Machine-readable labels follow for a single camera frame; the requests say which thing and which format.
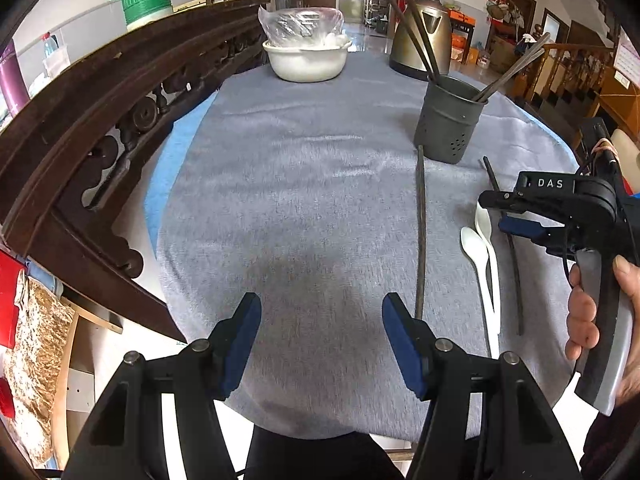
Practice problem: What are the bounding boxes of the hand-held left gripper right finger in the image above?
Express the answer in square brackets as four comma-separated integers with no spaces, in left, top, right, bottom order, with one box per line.
[381,292,583,480]

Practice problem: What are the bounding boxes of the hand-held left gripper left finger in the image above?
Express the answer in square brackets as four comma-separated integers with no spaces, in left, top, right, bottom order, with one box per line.
[62,291,263,480]

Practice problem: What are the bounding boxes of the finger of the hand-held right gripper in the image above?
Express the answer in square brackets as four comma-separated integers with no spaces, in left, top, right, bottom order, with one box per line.
[477,189,526,212]
[498,215,571,257]

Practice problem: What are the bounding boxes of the white plastic spoon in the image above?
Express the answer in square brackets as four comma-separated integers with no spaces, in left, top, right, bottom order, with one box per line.
[474,203,501,328]
[460,226,501,359]

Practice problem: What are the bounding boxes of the dark brown chopstick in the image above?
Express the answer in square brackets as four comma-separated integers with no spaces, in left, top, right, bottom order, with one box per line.
[414,145,428,322]
[397,0,448,77]
[472,32,553,102]
[382,0,437,83]
[481,156,524,337]
[480,47,548,103]

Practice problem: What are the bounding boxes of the grey perforated chopstick holder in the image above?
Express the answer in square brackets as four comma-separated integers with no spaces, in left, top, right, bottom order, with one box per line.
[413,74,489,165]

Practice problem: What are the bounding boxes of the person's right hand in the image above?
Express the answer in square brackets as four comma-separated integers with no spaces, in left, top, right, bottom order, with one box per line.
[565,254,640,406]

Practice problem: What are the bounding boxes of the person's dark trousers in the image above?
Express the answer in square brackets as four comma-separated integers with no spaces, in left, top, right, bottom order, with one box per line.
[235,422,416,480]

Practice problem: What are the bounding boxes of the wooden stair railing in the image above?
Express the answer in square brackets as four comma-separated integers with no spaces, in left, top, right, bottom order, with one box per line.
[515,42,640,126]

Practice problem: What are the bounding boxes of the grey table cloth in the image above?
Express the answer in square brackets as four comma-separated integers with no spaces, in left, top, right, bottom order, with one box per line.
[155,52,581,441]

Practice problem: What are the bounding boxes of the brass electric kettle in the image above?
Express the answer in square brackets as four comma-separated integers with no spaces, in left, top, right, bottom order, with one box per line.
[389,0,453,82]

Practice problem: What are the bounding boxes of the blue table cover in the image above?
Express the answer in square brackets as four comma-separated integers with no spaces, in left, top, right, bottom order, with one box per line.
[144,91,576,261]

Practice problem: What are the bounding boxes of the beige patterned sack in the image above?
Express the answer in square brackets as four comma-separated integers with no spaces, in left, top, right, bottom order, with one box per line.
[0,275,76,466]

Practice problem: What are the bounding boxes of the white plastic basin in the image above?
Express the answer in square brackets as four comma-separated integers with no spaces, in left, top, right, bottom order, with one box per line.
[262,37,353,83]

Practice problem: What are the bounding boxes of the red bag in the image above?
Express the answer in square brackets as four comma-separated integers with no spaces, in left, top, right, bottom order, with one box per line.
[0,250,26,351]

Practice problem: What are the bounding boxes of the clear plastic bag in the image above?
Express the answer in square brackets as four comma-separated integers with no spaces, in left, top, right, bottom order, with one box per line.
[257,6,346,51]

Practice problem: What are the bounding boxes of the purple thermos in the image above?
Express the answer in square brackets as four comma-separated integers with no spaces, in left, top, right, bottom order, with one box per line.
[0,40,28,116]

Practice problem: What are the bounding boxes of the wall calendar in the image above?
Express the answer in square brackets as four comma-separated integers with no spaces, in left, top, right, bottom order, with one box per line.
[612,30,638,86]

